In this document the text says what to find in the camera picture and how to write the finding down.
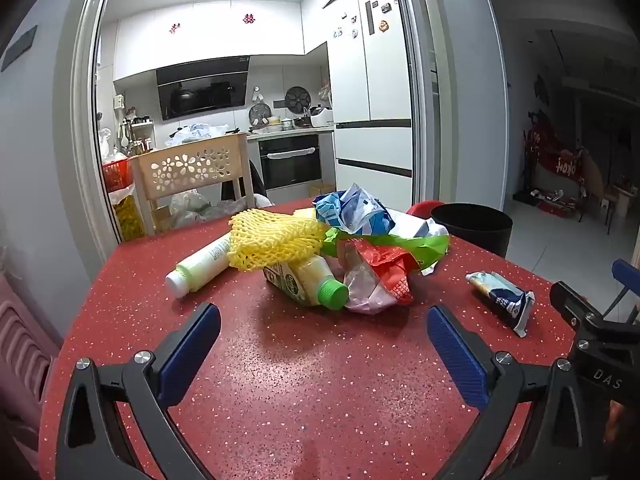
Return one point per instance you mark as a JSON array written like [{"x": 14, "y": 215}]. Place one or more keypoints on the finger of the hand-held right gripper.
[
  {"x": 570, "y": 302},
  {"x": 627, "y": 272}
]

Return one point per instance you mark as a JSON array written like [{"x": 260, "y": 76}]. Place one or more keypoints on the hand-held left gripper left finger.
[{"x": 192, "y": 350}]

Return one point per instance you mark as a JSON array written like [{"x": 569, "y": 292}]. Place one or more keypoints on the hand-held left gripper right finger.
[{"x": 455, "y": 355}]

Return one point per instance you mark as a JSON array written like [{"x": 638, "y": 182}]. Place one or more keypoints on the dark blue snack wrapper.
[{"x": 505, "y": 300}]

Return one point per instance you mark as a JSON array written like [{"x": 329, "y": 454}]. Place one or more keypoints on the red and white plastic bag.
[{"x": 380, "y": 280}]

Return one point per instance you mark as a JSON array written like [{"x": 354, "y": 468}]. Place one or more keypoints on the green plastic bag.
[{"x": 425, "y": 245}]

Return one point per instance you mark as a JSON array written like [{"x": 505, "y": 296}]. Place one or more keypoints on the black waste bin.
[{"x": 475, "y": 232}]

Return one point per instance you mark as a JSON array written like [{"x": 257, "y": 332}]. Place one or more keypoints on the yellow foam fruit net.
[{"x": 270, "y": 240}]

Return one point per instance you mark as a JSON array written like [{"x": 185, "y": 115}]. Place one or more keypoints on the blue and white packet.
[{"x": 350, "y": 207}]

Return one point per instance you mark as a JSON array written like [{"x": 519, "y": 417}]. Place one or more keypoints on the person's right hand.
[{"x": 615, "y": 420}]

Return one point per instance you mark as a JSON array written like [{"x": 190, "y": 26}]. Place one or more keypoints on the white lotion tube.
[{"x": 200, "y": 267}]

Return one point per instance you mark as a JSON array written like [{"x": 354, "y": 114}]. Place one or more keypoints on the juice bottle with green cap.
[{"x": 305, "y": 280}]

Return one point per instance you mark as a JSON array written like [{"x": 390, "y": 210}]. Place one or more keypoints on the red banner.
[{"x": 560, "y": 155}]

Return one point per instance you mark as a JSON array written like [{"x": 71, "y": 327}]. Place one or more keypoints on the clear plastic bags under chair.
[{"x": 200, "y": 207}]

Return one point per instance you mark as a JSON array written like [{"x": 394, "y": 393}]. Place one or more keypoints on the yellow packet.
[{"x": 129, "y": 217}]

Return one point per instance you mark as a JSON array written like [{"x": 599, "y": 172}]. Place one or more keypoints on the red stool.
[{"x": 420, "y": 208}]

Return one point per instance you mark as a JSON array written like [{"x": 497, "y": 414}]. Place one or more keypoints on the pink ribbed furniture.
[{"x": 25, "y": 340}]

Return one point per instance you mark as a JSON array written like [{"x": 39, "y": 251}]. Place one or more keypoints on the black jacket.
[{"x": 257, "y": 185}]

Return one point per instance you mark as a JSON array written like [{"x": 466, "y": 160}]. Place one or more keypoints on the wooden chair with flower cutouts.
[{"x": 190, "y": 165}]

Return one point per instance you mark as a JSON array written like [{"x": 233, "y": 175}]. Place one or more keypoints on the red basket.
[{"x": 116, "y": 175}]

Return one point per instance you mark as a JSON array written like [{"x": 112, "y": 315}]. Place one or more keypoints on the cardboard box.
[{"x": 320, "y": 191}]

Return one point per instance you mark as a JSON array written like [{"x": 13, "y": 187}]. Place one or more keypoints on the black built-in oven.
[{"x": 290, "y": 160}]

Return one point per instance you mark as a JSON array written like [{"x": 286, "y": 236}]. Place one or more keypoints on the white plastic bags on counter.
[{"x": 200, "y": 131}]

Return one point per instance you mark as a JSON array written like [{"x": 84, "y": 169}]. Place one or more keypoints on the black range hood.
[{"x": 200, "y": 90}]

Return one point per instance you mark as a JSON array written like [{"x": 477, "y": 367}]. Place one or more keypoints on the white rice cooker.
[{"x": 321, "y": 117}]

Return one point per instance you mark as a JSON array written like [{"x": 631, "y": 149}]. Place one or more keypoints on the round dark steamer tray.
[{"x": 296, "y": 97}]

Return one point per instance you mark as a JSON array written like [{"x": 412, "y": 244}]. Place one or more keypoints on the white refrigerator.
[{"x": 370, "y": 85}]

